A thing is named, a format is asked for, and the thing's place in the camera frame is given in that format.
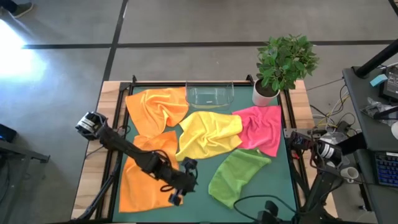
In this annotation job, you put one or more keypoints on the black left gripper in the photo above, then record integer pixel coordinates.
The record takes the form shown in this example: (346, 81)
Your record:
(168, 174)

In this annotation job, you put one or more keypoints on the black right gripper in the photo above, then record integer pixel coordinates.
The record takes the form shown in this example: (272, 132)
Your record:
(267, 217)

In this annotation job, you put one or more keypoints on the orange towel with corner label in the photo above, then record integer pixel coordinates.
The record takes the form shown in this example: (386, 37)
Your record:
(136, 193)

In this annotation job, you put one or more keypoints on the green microfiber towel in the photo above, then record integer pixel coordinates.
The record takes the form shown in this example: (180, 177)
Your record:
(233, 177)

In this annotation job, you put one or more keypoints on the yellow microfiber towel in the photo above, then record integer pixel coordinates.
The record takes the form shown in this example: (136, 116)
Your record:
(208, 133)

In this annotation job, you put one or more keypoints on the orange microfiber towel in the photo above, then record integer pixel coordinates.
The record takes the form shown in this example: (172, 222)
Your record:
(149, 105)

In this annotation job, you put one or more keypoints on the pink microfiber towel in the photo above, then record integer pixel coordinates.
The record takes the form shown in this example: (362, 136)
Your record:
(261, 130)

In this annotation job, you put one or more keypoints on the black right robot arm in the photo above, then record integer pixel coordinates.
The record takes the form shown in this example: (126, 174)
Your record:
(326, 152)

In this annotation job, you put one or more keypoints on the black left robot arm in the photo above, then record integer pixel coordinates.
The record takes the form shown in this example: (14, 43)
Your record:
(124, 146)

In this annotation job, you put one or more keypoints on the clear plastic bin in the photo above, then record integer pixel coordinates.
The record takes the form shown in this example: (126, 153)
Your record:
(210, 95)

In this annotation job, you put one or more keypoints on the white mug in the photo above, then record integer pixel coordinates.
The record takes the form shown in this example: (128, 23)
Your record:
(349, 174)

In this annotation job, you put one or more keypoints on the white plant pot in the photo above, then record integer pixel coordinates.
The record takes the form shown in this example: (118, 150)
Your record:
(259, 98)

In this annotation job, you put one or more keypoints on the black flat bar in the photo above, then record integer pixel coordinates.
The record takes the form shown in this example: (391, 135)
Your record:
(354, 143)

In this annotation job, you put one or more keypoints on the black power adapter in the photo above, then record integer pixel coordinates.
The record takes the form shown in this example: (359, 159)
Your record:
(343, 127)

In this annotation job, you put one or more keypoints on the backlit black keyboard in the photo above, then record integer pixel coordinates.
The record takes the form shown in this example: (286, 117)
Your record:
(388, 169)

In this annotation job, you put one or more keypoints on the dark grey side desk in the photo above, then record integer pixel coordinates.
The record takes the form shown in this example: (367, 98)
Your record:
(373, 140)

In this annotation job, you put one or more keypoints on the clear plastic bag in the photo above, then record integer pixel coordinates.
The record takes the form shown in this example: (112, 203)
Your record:
(373, 105)

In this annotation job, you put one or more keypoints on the white round object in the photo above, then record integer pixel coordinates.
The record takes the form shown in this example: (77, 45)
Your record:
(395, 130)

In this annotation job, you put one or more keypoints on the green leafy plant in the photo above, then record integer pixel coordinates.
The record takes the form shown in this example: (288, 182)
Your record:
(286, 62)

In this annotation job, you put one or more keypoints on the grey metal cart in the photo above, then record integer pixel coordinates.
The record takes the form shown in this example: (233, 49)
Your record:
(18, 152)

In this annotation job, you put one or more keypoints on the blue sticky note pad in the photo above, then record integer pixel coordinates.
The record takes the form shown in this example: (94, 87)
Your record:
(378, 80)

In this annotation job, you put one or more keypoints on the black desktop device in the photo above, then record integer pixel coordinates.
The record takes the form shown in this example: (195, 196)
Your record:
(391, 87)

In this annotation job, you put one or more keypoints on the black box with blue light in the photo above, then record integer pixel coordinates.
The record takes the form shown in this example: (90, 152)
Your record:
(7, 133)

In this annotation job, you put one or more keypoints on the black round pole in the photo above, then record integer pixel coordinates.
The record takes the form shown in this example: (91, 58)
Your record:
(376, 59)

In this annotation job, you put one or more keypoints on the person's shoe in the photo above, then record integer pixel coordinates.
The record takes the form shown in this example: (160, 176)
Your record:
(23, 9)

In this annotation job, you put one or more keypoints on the person's leg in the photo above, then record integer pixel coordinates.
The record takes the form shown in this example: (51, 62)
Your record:
(6, 4)

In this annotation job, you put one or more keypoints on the black aluminium table frame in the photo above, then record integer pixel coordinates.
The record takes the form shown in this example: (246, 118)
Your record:
(109, 202)

